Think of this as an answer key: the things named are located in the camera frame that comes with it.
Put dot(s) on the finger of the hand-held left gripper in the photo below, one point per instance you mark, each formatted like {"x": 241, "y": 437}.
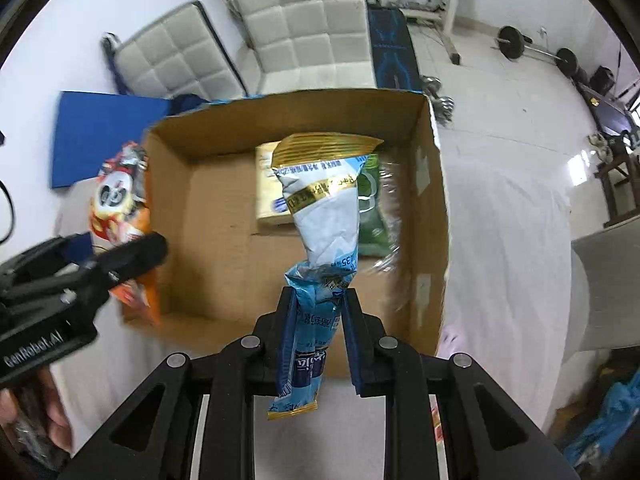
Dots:
{"x": 132, "y": 257}
{"x": 37, "y": 257}

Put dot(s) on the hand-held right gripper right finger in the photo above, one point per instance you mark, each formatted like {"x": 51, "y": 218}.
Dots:
{"x": 351, "y": 350}

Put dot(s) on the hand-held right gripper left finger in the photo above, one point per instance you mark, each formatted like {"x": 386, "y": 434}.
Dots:
{"x": 286, "y": 345}

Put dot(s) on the orange snack packet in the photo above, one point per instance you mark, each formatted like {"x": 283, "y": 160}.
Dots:
{"x": 117, "y": 195}

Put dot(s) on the brown cardboard box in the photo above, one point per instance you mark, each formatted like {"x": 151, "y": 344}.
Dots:
{"x": 210, "y": 240}

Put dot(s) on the blue white snack packet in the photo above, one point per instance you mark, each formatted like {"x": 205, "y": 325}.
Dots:
{"x": 330, "y": 220}

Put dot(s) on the person's left hand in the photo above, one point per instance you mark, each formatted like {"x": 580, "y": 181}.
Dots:
{"x": 52, "y": 417}

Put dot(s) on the green packet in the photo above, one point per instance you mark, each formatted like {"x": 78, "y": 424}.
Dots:
{"x": 372, "y": 232}

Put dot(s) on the blue foam mat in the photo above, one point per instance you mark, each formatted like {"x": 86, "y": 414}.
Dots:
{"x": 100, "y": 135}

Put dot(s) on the pale yellow packet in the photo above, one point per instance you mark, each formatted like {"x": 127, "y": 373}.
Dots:
{"x": 269, "y": 195}

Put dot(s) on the white bed sheet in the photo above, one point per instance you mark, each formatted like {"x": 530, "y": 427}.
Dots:
{"x": 505, "y": 260}

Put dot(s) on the left white padded chair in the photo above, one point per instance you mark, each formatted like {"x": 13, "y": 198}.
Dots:
{"x": 172, "y": 52}

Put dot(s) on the white padded chair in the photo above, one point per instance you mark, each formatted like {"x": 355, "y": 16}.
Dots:
{"x": 172, "y": 52}
{"x": 305, "y": 20}

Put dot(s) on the metal dumbbell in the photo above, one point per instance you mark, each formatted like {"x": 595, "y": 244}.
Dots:
{"x": 440, "y": 102}

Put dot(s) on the grey cushion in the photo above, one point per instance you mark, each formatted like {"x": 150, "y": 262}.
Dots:
{"x": 607, "y": 290}

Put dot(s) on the blue plastic bag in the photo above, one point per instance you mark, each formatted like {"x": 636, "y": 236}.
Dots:
{"x": 607, "y": 420}

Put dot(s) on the right white padded chair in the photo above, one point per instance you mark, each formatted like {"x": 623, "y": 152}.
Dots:
{"x": 305, "y": 20}

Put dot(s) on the blue patterned bench pad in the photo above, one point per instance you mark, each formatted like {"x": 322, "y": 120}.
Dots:
{"x": 392, "y": 50}

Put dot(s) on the wooden stool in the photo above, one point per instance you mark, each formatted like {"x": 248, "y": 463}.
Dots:
{"x": 617, "y": 175}

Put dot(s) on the black barbell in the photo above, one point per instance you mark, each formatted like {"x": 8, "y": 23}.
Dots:
{"x": 537, "y": 51}

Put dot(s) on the dark desk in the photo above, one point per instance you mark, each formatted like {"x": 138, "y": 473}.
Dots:
{"x": 607, "y": 107}

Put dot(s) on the white weight rack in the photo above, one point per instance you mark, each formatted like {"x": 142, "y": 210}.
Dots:
{"x": 447, "y": 10}

